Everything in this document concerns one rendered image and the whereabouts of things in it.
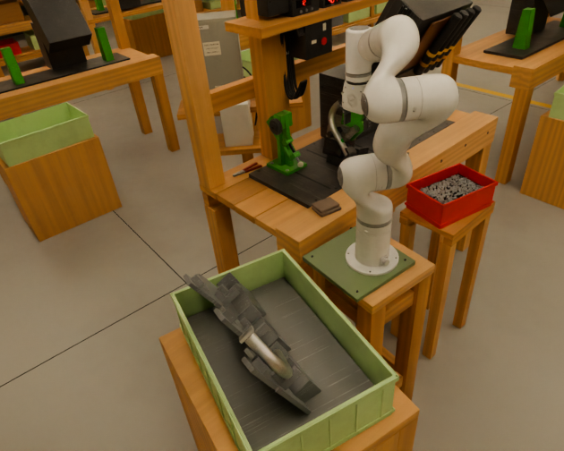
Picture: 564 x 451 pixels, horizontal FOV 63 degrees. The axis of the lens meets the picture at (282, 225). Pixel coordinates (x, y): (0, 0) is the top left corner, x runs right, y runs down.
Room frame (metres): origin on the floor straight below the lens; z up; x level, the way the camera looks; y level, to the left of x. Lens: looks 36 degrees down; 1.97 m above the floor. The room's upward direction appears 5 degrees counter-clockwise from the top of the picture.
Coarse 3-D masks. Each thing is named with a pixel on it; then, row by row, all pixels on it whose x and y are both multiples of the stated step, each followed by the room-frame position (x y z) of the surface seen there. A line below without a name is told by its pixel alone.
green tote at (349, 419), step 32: (288, 256) 1.21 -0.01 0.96; (320, 320) 1.02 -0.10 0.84; (192, 352) 0.95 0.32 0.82; (352, 352) 0.86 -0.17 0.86; (384, 384) 0.68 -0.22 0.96; (224, 416) 0.72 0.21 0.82; (320, 416) 0.61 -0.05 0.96; (352, 416) 0.64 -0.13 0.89; (384, 416) 0.68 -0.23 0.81; (288, 448) 0.56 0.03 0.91; (320, 448) 0.60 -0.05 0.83
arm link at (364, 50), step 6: (366, 36) 1.26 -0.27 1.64; (360, 42) 1.31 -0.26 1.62; (366, 42) 1.25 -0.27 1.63; (360, 48) 1.31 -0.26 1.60; (366, 48) 1.25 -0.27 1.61; (360, 54) 1.32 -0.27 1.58; (366, 54) 1.27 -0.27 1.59; (372, 54) 1.23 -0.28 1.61; (372, 60) 1.29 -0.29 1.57; (378, 60) 1.27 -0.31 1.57
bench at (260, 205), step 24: (456, 120) 2.34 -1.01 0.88; (240, 168) 2.01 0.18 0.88; (480, 168) 2.24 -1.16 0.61; (216, 192) 1.80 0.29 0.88; (240, 192) 1.78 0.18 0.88; (264, 192) 1.76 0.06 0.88; (216, 216) 1.83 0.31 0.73; (264, 216) 1.58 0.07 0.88; (288, 216) 1.56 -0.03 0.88; (216, 240) 1.86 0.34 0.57
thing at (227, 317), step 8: (216, 312) 0.80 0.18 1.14; (224, 312) 0.80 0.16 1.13; (232, 312) 0.80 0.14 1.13; (224, 320) 0.78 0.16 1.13; (232, 320) 0.79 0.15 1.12; (232, 328) 0.78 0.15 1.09; (240, 328) 0.83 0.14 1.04; (272, 328) 0.94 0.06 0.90; (264, 336) 0.90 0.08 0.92; (272, 336) 0.89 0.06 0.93; (280, 336) 0.95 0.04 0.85; (272, 344) 0.87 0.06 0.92; (280, 344) 0.88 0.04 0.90
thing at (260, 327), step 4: (260, 316) 0.95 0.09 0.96; (240, 320) 0.94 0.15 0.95; (244, 320) 0.92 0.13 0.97; (256, 320) 0.93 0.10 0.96; (260, 320) 0.93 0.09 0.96; (264, 320) 0.93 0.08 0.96; (244, 324) 0.92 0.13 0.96; (248, 324) 0.92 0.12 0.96; (252, 324) 0.92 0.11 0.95; (256, 324) 0.92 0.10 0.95; (260, 324) 0.92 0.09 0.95; (264, 324) 0.85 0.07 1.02; (244, 328) 0.84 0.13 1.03; (256, 328) 0.91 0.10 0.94; (260, 328) 0.84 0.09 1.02; (264, 328) 0.84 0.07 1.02; (268, 328) 0.84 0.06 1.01; (256, 332) 0.84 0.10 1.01; (260, 332) 0.84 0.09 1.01; (264, 332) 0.84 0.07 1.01; (260, 336) 0.83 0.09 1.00
